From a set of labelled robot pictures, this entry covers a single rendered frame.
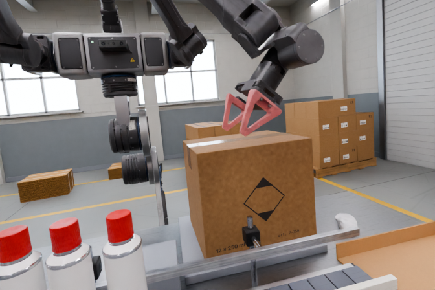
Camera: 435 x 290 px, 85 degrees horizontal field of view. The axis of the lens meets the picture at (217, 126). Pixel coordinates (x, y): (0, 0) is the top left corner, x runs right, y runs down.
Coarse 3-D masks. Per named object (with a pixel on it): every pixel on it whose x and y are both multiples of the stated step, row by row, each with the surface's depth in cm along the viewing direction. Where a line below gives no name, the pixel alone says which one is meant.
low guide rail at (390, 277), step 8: (368, 280) 39; (376, 280) 39; (384, 280) 39; (392, 280) 39; (344, 288) 38; (352, 288) 38; (360, 288) 38; (368, 288) 38; (376, 288) 38; (384, 288) 38; (392, 288) 39
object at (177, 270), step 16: (304, 240) 44; (320, 240) 44; (336, 240) 45; (224, 256) 41; (240, 256) 41; (256, 256) 42; (160, 272) 38; (176, 272) 39; (192, 272) 39; (96, 288) 36
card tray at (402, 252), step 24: (360, 240) 58; (384, 240) 59; (408, 240) 61; (432, 240) 60; (360, 264) 54; (384, 264) 53; (408, 264) 53; (432, 264) 52; (408, 288) 46; (432, 288) 46
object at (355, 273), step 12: (324, 276) 45; (336, 276) 45; (348, 276) 45; (360, 276) 45; (276, 288) 44; (288, 288) 43; (300, 288) 43; (312, 288) 43; (324, 288) 43; (336, 288) 42
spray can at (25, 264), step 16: (0, 240) 29; (16, 240) 30; (0, 256) 29; (16, 256) 30; (32, 256) 31; (0, 272) 29; (16, 272) 29; (32, 272) 30; (0, 288) 29; (16, 288) 29; (32, 288) 30
